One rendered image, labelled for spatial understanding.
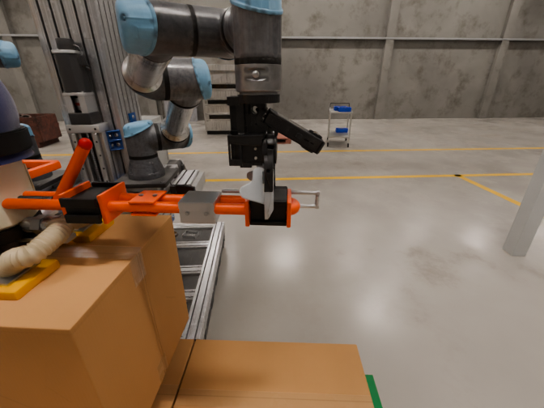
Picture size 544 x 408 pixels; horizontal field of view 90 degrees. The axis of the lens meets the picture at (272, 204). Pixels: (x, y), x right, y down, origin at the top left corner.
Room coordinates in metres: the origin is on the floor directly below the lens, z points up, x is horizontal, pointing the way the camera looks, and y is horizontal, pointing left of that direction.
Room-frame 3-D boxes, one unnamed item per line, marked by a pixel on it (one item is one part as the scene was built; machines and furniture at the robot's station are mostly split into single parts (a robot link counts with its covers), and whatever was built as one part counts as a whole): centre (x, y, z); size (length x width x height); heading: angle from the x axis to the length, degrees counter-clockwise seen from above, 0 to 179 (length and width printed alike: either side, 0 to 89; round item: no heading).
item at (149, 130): (1.16, 0.55, 1.20); 0.13 x 0.12 x 0.14; 120
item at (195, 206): (0.49, 0.14, 1.20); 0.07 x 0.07 x 0.04; 87
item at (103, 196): (0.50, 0.35, 1.20); 0.10 x 0.08 x 0.06; 177
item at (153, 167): (1.16, 0.56, 1.09); 0.15 x 0.15 x 0.10
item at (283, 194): (0.48, 0.01, 1.20); 0.08 x 0.07 x 0.05; 87
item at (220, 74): (8.33, 1.25, 0.90); 1.39 x 1.09 x 1.79; 93
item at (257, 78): (0.49, 0.02, 1.42); 0.08 x 0.08 x 0.05
